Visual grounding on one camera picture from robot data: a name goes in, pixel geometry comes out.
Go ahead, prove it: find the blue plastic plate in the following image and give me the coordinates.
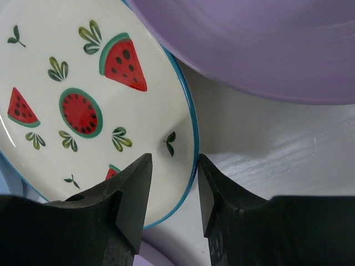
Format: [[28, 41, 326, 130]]
[[1, 161, 24, 197]]

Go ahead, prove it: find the purple plate right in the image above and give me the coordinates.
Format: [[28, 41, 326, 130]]
[[128, 1, 354, 105]]

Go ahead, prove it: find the purple plate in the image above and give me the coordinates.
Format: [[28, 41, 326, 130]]
[[128, 1, 354, 105], [133, 241, 175, 266]]

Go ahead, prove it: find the watermelon pattern ceramic plate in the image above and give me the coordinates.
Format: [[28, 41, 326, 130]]
[[1, 1, 199, 228]]

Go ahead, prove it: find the purple plate front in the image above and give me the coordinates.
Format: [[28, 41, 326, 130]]
[[133, 241, 175, 266]]

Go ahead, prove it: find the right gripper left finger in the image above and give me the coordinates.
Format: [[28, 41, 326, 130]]
[[1, 153, 153, 265]]

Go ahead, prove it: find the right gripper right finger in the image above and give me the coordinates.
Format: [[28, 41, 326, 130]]
[[198, 155, 354, 265]]

